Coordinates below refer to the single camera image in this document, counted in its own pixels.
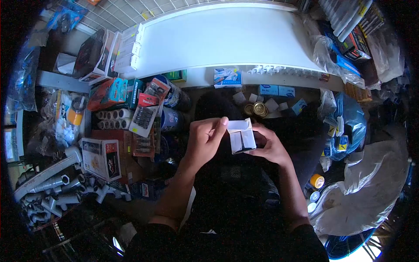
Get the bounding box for person's left hand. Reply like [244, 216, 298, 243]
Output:
[181, 117, 229, 171]

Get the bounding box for person's right hand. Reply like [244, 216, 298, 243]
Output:
[244, 123, 292, 167]

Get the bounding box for person's right thumb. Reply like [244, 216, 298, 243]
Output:
[251, 123, 273, 139]

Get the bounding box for person's left thumb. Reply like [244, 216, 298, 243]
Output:
[209, 117, 229, 145]

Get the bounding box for person's left index finger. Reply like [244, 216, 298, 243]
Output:
[191, 117, 223, 131]

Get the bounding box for small white cardboard box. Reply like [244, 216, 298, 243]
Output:
[227, 118, 257, 155]

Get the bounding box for brass round lids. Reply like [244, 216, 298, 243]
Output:
[244, 101, 269, 119]

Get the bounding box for pile of small white boxes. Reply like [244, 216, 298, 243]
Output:
[232, 91, 308, 118]

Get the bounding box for blue tin can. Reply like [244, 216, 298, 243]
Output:
[157, 75, 192, 112]
[160, 107, 184, 133]

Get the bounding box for light blue flat boxes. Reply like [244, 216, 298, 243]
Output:
[259, 84, 296, 98]

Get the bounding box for blue white tool box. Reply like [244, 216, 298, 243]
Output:
[213, 67, 243, 89]

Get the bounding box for green cardboard box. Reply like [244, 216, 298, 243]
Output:
[163, 69, 188, 83]

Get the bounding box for clear blister bit packet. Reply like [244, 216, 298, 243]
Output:
[144, 77, 171, 103]

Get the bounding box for row of white plastic clips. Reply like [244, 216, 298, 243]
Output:
[246, 64, 325, 78]

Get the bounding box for red bit set packet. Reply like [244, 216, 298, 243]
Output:
[128, 93, 161, 138]

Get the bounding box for orange capped can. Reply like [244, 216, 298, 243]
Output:
[309, 173, 325, 189]

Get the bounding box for green screwdriver box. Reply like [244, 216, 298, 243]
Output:
[126, 79, 145, 109]

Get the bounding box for large white shelf board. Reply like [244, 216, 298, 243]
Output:
[129, 3, 328, 80]

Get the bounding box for brown cardboard box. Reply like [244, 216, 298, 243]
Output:
[91, 129, 158, 185]

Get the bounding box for blue plastic bag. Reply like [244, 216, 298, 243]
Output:
[322, 92, 368, 162]

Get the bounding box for person's body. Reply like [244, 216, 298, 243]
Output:
[124, 187, 330, 262]

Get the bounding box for row of white pipe fittings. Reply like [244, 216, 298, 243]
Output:
[94, 108, 133, 130]

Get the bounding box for clear plastic bag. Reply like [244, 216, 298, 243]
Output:
[303, 15, 366, 90]

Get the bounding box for orange teal tool box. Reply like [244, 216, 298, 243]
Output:
[86, 77, 128, 112]

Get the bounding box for stack of white boxes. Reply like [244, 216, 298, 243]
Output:
[114, 24, 144, 74]

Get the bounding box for white box with red print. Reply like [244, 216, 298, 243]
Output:
[80, 138, 122, 183]

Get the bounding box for large white sack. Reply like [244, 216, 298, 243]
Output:
[309, 139, 411, 237]

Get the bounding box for black orange box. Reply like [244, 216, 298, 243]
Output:
[339, 26, 373, 62]

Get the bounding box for orange tape roll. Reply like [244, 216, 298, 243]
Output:
[68, 108, 84, 126]

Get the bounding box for black white red carton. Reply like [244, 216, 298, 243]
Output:
[72, 28, 122, 83]

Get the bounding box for clear bag of white fittings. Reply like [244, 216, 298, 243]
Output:
[53, 90, 87, 148]

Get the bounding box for stack of white tubes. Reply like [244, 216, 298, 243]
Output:
[318, 0, 374, 43]

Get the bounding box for pile of grey pipe fittings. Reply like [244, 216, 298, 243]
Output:
[14, 146, 133, 228]

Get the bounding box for white wire grid panel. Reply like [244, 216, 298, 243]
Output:
[74, 0, 295, 33]

